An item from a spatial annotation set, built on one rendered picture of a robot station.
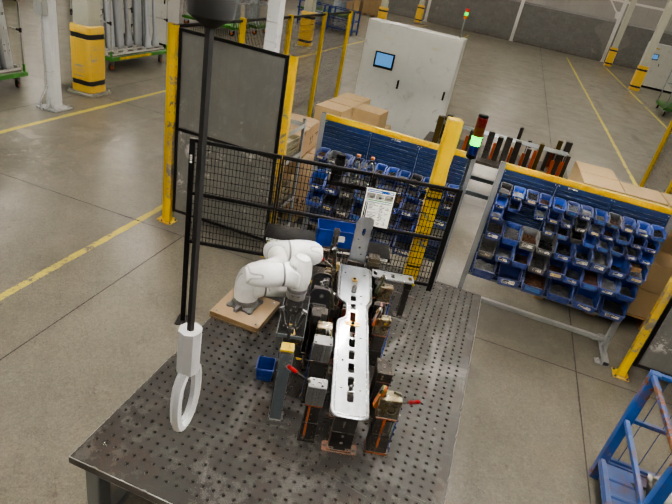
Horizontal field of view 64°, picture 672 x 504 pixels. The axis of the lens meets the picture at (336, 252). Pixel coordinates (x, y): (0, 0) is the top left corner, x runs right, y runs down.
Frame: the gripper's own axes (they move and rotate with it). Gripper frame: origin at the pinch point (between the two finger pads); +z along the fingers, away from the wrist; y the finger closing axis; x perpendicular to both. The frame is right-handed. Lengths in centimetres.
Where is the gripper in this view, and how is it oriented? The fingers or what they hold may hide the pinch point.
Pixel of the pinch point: (289, 332)
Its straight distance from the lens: 251.8
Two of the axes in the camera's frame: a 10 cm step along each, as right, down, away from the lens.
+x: 0.5, -4.8, 8.8
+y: 9.8, 1.8, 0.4
